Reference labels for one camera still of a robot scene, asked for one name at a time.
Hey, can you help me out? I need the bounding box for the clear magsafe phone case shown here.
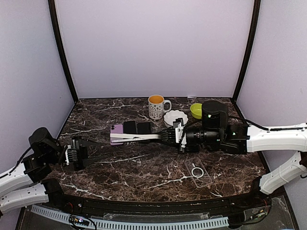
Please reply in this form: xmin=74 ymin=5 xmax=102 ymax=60
xmin=184 ymin=157 xmax=213 ymax=188

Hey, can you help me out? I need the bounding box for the black phone grey case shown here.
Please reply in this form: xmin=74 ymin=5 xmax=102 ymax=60
xmin=137 ymin=122 xmax=152 ymax=134

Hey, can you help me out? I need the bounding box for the black right frame post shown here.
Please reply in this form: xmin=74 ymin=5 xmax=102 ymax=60
xmin=232 ymin=0 xmax=261 ymax=104

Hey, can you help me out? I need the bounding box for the black phone dark case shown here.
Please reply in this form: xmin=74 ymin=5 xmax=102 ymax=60
xmin=110 ymin=124 xmax=124 ymax=146

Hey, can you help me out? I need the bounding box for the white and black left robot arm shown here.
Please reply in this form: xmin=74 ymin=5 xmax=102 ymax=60
xmin=0 ymin=127 xmax=101 ymax=215

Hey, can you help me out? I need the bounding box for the white spotted mug orange inside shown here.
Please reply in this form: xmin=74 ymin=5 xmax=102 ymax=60
xmin=148 ymin=95 xmax=172 ymax=120

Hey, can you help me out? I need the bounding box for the white scalloped ceramic dish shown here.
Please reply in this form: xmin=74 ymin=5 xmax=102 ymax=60
xmin=163 ymin=110 xmax=189 ymax=127

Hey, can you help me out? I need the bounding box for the white slotted cable duct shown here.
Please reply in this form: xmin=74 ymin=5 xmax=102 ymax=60
xmin=31 ymin=205 xmax=229 ymax=230

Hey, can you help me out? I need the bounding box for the lime green bowl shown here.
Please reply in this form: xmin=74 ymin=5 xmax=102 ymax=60
xmin=190 ymin=103 xmax=202 ymax=119

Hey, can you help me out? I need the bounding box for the black frame post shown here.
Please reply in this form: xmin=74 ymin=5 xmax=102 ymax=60
xmin=48 ymin=0 xmax=79 ymax=103
xmin=232 ymin=0 xmax=261 ymax=104

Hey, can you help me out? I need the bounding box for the black phone white case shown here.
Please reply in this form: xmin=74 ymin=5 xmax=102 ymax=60
xmin=110 ymin=133 xmax=161 ymax=143

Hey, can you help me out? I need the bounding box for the black left frame post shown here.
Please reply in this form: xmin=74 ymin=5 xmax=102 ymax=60
xmin=48 ymin=0 xmax=79 ymax=103

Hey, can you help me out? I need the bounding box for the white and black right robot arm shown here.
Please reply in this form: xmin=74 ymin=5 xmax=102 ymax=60
xmin=158 ymin=101 xmax=307 ymax=208

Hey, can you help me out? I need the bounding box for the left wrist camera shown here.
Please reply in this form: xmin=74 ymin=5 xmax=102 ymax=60
xmin=65 ymin=145 xmax=78 ymax=165

